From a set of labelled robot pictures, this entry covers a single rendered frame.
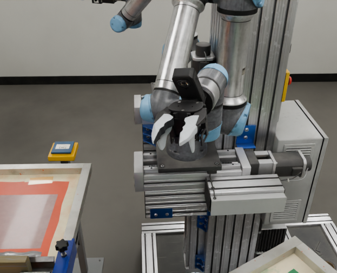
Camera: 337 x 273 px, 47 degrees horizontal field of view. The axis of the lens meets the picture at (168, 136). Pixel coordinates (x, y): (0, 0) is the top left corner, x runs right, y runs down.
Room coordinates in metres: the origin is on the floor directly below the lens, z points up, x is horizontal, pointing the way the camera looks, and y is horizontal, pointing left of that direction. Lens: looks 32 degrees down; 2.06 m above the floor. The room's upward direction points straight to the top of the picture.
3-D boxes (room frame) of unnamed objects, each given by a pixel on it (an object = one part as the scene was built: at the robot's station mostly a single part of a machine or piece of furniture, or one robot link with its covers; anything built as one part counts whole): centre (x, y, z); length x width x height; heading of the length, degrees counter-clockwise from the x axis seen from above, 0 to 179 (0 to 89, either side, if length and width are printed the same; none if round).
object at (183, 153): (1.17, -0.07, 1.31); 0.15 x 0.15 x 0.10
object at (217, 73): (0.88, -0.10, 1.65); 0.11 x 0.08 x 0.09; 160
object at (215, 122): (0.89, -0.09, 1.56); 0.11 x 0.08 x 0.11; 70
